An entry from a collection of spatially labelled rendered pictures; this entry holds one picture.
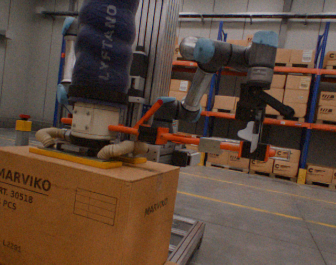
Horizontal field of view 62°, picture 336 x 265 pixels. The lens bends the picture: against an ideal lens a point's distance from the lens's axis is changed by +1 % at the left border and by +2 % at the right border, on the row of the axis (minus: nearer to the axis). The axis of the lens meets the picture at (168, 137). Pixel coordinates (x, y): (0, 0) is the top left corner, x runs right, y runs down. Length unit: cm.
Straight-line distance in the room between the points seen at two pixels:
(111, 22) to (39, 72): 1221
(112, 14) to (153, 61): 82
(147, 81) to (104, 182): 109
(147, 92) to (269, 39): 107
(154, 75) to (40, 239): 117
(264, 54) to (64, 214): 78
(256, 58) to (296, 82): 739
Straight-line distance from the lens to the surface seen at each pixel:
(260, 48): 90
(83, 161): 96
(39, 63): 1330
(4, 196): 115
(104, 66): 103
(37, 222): 105
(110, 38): 105
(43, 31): 1352
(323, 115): 827
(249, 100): 89
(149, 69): 184
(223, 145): 87
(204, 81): 143
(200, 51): 92
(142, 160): 112
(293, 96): 821
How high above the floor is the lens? 112
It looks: 3 degrees down
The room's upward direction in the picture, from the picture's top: 8 degrees clockwise
